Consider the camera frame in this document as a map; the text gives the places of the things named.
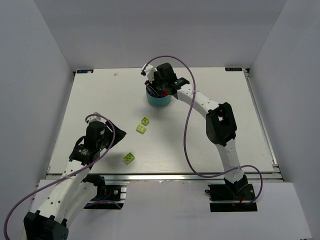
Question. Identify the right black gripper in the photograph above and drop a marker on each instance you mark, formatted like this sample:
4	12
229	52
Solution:
157	85

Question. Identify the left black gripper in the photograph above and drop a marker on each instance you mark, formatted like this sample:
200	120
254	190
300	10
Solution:
110	135

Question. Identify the red curved lego brick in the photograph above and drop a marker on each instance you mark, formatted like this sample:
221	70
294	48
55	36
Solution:
164	94

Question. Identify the lime lego brick studs up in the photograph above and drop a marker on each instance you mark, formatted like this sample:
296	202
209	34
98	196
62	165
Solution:
141	129

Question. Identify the lime lego brick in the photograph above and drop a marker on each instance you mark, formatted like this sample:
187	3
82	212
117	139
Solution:
128	158
145	121

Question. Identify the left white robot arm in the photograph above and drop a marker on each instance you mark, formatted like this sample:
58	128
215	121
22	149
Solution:
76	186

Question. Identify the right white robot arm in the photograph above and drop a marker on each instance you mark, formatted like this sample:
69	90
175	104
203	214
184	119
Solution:
220	124

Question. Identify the teal round divided container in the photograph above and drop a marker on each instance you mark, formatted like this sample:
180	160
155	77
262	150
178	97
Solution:
158	101

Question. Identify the dark corner label sticker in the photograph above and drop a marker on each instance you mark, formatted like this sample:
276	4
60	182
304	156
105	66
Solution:
233	69

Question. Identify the left corner label sticker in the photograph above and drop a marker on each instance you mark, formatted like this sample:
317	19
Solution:
84	71

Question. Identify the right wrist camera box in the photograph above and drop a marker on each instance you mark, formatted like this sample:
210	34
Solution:
148	71

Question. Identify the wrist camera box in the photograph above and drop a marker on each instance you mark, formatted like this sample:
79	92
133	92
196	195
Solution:
148	71
94	117

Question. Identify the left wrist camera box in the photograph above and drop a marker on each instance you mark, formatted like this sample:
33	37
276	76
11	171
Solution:
94	117

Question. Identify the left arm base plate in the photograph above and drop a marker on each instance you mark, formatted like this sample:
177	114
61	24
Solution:
112	197

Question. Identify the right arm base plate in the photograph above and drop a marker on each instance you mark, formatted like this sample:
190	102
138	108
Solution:
222	200

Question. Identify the aluminium table rail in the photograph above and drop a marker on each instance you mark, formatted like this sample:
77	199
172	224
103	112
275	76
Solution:
168	177

